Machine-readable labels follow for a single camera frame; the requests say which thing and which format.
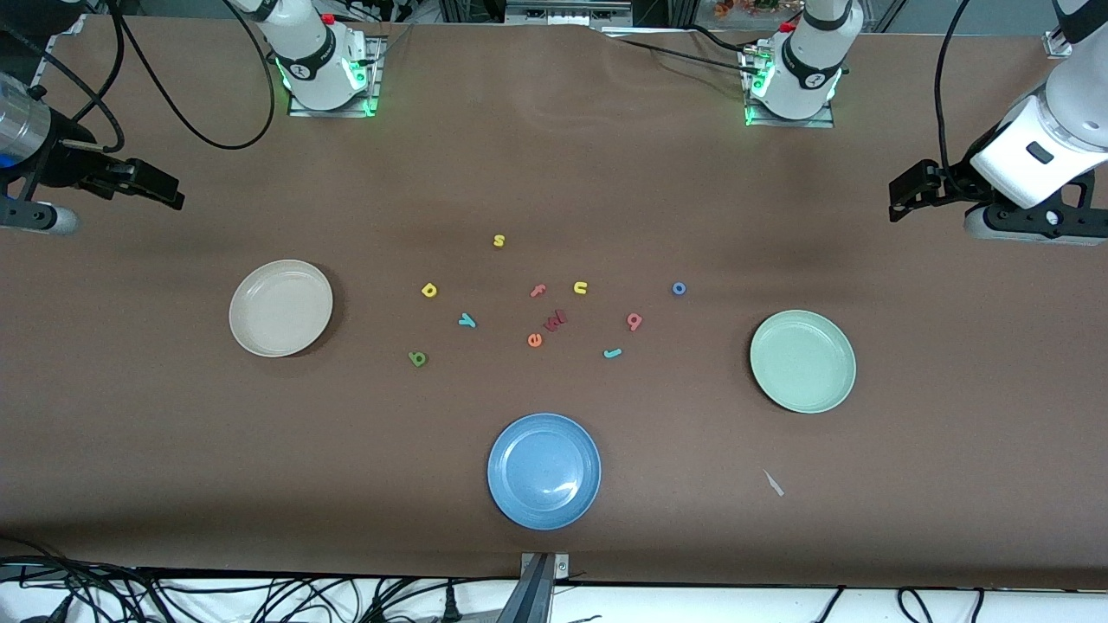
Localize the black cable on table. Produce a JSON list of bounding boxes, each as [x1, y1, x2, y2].
[[606, 24, 767, 79]]

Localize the light green plate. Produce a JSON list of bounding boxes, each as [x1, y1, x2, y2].
[[750, 310, 857, 414]]

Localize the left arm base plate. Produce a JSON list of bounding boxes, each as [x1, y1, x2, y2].
[[740, 43, 836, 129]]

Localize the blue plate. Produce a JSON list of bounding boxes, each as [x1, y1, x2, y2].
[[486, 413, 602, 530]]

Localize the beige brown plate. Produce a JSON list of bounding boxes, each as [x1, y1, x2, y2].
[[229, 260, 334, 358]]

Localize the long black right arm cable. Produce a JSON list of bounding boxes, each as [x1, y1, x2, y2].
[[104, 0, 278, 151]]

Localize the short black right arm cable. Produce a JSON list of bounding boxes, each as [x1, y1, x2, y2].
[[0, 26, 125, 156]]

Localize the grey metal box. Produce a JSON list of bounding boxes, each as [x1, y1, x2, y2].
[[505, 0, 633, 25]]

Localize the tangled black cables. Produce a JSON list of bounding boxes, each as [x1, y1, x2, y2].
[[0, 536, 520, 623]]

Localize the metal clamp bracket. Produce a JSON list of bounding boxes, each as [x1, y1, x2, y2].
[[518, 552, 570, 623]]

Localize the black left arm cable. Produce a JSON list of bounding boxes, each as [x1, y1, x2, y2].
[[933, 0, 974, 197]]

